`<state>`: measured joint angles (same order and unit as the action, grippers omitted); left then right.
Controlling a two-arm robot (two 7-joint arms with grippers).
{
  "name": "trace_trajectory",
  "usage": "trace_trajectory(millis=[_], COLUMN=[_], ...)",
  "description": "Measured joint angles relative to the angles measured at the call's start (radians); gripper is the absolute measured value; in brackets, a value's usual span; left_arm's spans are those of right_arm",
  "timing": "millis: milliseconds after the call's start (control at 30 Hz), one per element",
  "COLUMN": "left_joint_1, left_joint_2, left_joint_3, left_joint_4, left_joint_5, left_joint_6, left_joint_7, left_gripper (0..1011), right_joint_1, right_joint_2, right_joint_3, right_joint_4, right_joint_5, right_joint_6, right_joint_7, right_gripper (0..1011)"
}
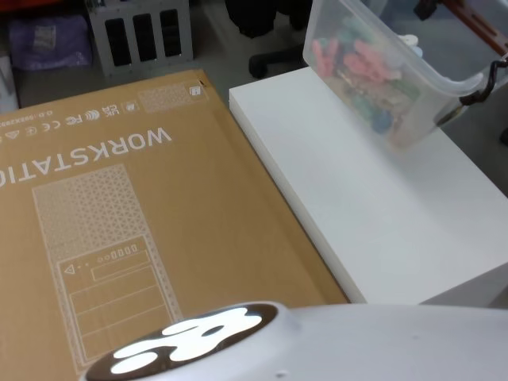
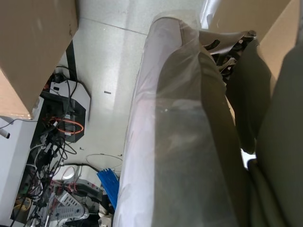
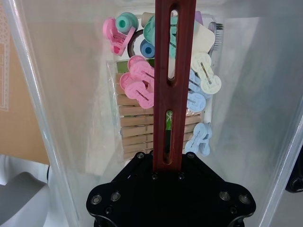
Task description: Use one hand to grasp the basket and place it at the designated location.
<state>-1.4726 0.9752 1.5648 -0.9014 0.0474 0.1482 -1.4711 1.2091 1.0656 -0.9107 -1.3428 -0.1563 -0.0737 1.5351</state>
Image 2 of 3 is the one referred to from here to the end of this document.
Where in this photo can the black and white folding mechanism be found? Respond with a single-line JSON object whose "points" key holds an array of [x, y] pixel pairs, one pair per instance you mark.
{"points": [[228, 62]]}

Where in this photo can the blue plastic strips bundle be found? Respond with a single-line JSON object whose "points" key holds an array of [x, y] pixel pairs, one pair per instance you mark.
{"points": [[109, 182]]}

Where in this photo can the white and black machine base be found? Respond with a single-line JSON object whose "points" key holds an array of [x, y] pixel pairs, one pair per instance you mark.
{"points": [[81, 94]]}

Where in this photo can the large brown cardboard box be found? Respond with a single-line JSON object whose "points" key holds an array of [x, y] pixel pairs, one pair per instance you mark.
{"points": [[30, 47]]}

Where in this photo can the white cabinet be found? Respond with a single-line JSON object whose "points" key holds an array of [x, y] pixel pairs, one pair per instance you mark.
{"points": [[14, 151]]}

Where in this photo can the grey perforated metal bracket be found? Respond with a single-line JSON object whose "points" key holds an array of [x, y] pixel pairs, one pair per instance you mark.
{"points": [[68, 205]]}

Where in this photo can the dark olive cloth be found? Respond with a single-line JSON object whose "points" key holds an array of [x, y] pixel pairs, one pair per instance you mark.
{"points": [[279, 142]]}

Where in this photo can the white roll in clear plastic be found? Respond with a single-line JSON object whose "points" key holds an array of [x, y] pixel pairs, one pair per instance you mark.
{"points": [[146, 118]]}

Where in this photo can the white rounded plastic housing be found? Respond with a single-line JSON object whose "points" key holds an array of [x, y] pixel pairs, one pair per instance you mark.
{"points": [[71, 172]]}

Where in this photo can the tan cardboard box with flap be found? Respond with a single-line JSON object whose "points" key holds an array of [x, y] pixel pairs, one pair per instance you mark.
{"points": [[277, 21]]}

